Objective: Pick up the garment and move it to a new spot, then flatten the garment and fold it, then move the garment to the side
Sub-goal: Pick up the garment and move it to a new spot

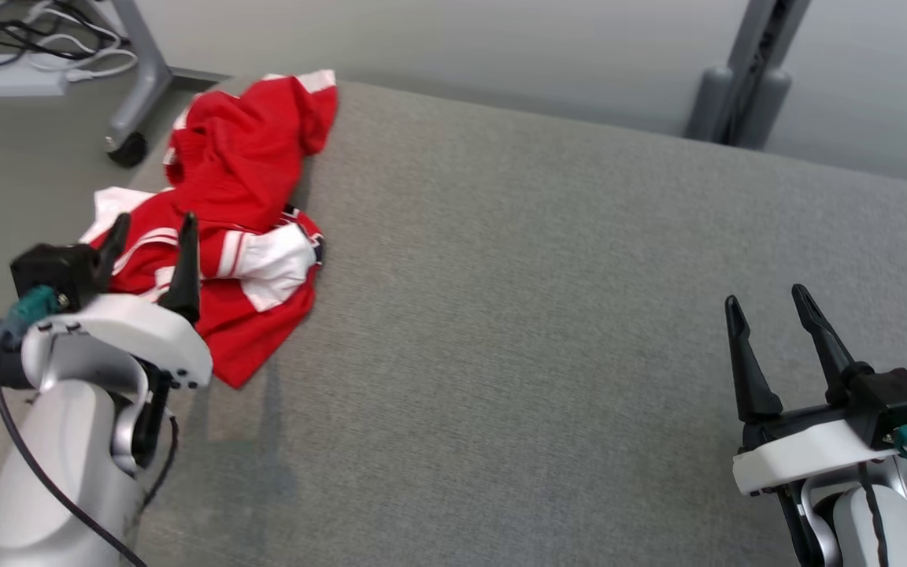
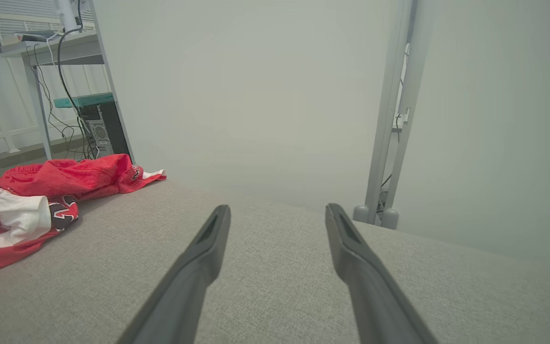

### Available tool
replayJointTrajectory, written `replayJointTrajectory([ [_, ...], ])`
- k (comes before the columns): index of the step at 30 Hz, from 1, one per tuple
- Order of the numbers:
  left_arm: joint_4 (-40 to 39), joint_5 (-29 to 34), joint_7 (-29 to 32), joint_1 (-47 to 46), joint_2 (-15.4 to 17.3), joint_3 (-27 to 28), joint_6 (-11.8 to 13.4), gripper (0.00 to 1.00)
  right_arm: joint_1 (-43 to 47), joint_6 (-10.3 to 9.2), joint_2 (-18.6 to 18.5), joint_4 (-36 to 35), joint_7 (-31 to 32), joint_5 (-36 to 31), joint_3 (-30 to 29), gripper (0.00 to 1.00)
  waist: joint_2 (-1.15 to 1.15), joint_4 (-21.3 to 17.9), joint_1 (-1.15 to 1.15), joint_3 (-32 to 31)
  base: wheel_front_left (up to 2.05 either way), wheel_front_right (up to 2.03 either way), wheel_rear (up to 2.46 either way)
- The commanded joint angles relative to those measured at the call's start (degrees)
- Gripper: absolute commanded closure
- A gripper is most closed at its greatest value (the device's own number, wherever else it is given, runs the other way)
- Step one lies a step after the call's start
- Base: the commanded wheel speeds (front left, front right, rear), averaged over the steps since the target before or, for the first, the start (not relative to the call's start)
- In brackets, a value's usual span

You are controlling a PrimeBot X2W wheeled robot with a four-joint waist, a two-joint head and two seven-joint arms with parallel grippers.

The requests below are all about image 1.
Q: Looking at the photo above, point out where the black caster wheel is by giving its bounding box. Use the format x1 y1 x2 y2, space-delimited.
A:
106 130 149 168

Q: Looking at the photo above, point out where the black floor cable bundle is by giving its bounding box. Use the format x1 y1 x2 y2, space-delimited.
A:
0 0 120 68

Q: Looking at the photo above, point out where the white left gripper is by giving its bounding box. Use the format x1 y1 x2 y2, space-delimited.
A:
20 210 214 391

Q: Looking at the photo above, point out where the grey metal partition post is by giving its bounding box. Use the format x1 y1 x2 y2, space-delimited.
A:
725 0 813 146

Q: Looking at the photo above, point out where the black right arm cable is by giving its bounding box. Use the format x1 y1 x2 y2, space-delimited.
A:
859 465 891 567

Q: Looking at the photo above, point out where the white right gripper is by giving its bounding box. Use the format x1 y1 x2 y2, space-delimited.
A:
725 283 895 497

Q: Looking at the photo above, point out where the white power strip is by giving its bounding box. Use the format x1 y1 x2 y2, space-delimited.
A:
0 61 68 98

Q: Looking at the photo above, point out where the red shorts white trim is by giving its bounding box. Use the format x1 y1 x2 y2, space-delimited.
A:
164 69 339 237

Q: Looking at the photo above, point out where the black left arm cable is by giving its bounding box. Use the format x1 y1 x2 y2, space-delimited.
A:
0 339 147 567

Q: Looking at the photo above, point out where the grey cylindrical post foot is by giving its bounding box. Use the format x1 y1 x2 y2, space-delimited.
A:
737 69 793 150
686 67 738 143

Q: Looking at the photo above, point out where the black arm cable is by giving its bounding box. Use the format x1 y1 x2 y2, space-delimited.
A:
859 465 891 567
0 339 147 567

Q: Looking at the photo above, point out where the red white-sleeved jersey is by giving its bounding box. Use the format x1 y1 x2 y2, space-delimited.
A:
80 187 327 390

